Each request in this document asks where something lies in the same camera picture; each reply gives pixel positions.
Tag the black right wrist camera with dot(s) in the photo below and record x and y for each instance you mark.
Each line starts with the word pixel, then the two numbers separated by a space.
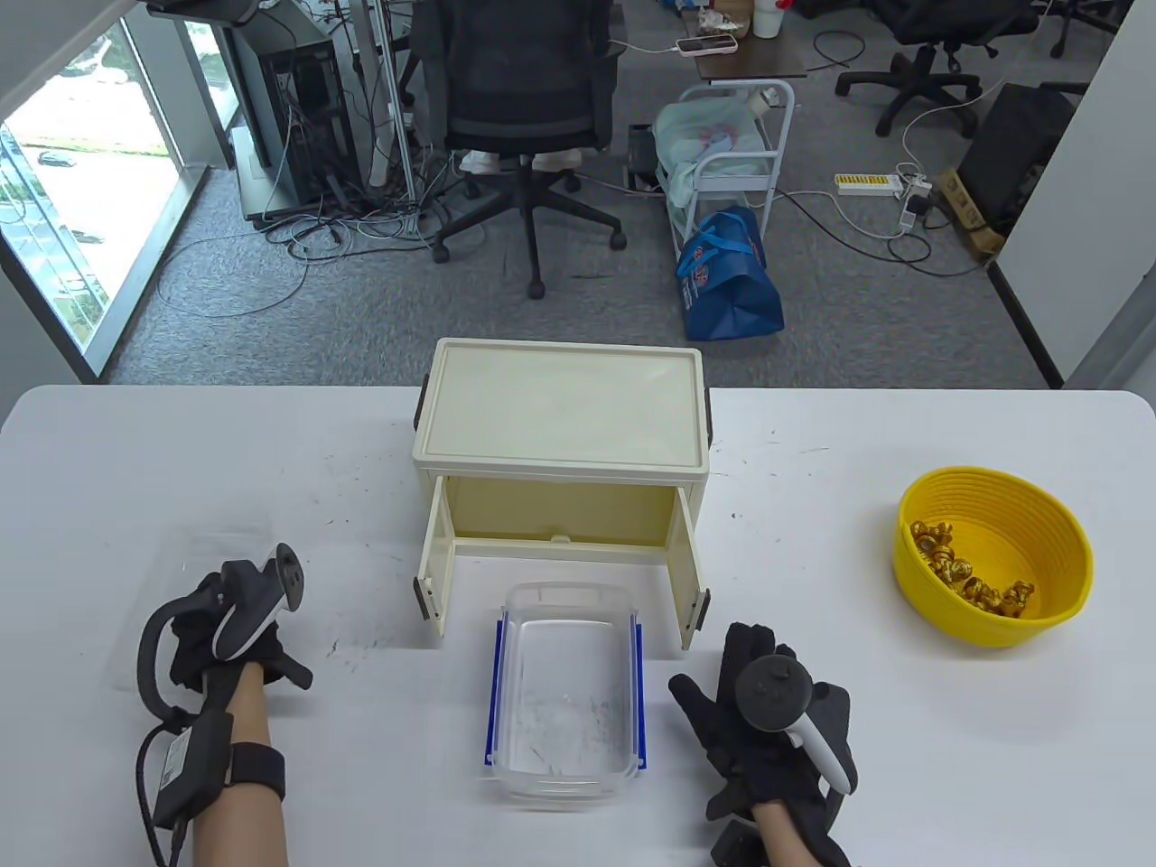
pixel 736 849

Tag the clear plastic lid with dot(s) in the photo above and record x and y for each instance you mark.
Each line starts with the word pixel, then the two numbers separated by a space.
pixel 185 553

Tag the large glass window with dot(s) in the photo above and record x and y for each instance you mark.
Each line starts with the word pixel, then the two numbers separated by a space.
pixel 81 181

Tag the small black device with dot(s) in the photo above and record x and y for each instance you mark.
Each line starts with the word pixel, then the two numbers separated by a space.
pixel 643 153

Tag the brown cardboard box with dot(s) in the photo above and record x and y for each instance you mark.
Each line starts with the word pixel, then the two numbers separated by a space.
pixel 966 212

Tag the pink phone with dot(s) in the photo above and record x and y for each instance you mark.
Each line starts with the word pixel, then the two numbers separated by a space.
pixel 709 43

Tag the pile of gold chess pieces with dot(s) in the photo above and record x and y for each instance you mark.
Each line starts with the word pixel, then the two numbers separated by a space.
pixel 953 569

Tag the black left wristband module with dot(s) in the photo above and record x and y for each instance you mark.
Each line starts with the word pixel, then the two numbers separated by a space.
pixel 194 768

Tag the black white left hand controller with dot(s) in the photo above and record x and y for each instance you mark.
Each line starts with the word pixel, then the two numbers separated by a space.
pixel 248 605

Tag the clear plastic box blue clips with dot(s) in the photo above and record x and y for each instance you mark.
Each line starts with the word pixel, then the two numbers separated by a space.
pixel 564 686

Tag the pale green plastic bag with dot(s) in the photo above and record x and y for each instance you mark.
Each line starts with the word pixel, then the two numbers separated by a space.
pixel 695 126

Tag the black computer tower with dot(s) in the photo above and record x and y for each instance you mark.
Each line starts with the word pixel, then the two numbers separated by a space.
pixel 307 117

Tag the yellow white power strip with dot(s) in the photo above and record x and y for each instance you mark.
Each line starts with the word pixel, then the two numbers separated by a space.
pixel 867 184

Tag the blue shopping bag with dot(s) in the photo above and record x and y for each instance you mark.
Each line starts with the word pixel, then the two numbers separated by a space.
pixel 731 289

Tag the person's left hand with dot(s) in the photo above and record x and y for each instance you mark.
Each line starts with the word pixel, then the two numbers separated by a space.
pixel 190 650

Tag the black mesh office chair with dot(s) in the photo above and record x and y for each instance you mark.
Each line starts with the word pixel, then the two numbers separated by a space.
pixel 524 81

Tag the yellow ribbed bowl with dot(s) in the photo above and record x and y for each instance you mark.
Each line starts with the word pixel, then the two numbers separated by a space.
pixel 1002 506

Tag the person's right hand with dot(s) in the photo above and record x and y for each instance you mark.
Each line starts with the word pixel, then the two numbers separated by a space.
pixel 750 768

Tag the black white right hand controller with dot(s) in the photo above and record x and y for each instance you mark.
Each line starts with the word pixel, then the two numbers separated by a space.
pixel 772 695

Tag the black white hand controller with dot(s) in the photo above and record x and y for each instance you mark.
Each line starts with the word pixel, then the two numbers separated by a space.
pixel 248 605
pixel 772 695

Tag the person's left forearm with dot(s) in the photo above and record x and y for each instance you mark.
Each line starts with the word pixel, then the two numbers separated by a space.
pixel 244 831

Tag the white power adapter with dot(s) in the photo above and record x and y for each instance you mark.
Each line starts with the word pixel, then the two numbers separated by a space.
pixel 908 212

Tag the cream plastic cabinet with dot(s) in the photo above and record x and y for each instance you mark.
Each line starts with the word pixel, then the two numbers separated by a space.
pixel 560 406

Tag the white rolling cart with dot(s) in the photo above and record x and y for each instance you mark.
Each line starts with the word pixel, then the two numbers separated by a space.
pixel 733 183

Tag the person's right forearm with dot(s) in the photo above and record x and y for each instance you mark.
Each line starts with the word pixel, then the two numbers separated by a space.
pixel 786 840

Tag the dark brown side table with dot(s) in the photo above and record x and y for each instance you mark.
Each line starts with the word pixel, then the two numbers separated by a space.
pixel 768 59

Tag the white cup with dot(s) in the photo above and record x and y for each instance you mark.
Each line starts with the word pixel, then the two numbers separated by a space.
pixel 766 20

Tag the brown snack bag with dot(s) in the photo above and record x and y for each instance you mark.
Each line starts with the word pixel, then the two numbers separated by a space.
pixel 727 13

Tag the black box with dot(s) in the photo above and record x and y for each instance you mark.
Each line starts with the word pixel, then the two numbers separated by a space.
pixel 1011 153

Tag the white desk leg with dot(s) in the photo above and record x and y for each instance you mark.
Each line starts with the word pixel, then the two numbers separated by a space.
pixel 386 90

